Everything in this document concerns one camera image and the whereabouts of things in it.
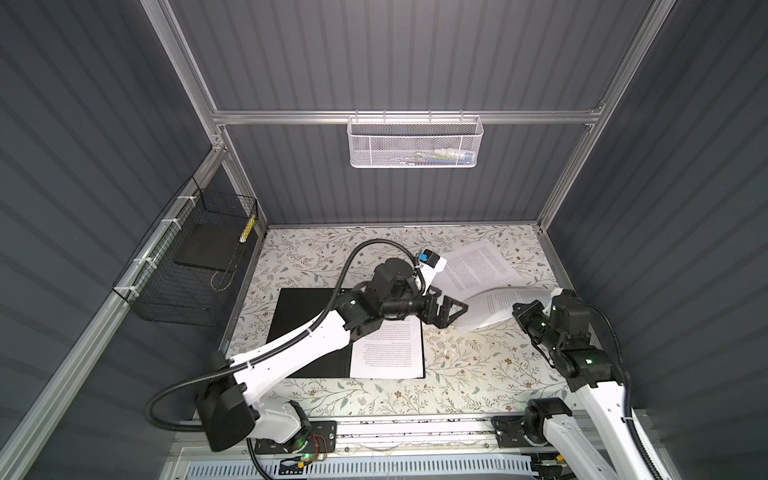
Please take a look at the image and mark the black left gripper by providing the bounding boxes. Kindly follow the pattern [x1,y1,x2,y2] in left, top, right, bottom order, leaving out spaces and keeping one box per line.
[380,281,467,329]

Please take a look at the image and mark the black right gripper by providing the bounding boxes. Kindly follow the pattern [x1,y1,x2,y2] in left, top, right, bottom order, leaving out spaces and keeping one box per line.
[512,299,560,353]

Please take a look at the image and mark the black white file folder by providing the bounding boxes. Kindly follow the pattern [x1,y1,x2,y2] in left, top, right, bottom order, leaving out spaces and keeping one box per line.
[265,287,427,380]

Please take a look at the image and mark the white paper sheet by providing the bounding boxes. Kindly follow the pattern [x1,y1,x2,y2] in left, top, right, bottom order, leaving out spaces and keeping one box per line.
[453,287,550,334]

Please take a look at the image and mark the printed paper sheet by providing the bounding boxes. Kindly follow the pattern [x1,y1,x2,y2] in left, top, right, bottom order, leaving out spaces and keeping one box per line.
[432,240,526,301]
[349,316,425,380]

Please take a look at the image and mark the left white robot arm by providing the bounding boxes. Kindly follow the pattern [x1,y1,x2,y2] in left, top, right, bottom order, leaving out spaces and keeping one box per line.
[195,258,469,452]

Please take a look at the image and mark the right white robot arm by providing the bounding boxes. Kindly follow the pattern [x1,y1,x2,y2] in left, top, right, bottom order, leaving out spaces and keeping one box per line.
[512,288,672,479]

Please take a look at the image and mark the printed paper sheet back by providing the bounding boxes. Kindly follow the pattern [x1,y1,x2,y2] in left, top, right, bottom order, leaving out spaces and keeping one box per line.
[432,240,526,301]

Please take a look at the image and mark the markers in white basket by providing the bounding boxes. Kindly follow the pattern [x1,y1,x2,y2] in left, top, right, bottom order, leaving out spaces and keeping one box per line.
[399,148,476,167]

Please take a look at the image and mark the yellow marker in basket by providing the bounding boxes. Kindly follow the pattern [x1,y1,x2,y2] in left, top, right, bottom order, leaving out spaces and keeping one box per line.
[238,215,256,244]

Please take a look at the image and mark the black pad in basket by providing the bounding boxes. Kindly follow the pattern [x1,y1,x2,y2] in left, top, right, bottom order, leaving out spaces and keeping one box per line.
[174,224,241,272]

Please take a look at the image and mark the left black cable conduit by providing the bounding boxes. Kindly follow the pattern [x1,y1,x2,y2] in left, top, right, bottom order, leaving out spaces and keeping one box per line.
[143,238,427,480]

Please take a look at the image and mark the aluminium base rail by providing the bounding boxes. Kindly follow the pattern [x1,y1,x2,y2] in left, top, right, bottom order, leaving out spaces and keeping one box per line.
[159,410,625,479]

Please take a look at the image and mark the white wire basket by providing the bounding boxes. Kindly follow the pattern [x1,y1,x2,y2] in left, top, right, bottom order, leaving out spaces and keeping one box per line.
[346,116,484,169]

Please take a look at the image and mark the black wire basket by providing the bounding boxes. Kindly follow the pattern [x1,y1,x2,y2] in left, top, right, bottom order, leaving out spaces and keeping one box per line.
[113,180,259,327]

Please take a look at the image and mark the aluminium frame post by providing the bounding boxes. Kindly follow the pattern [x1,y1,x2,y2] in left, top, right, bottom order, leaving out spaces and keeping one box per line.
[140,1,257,199]

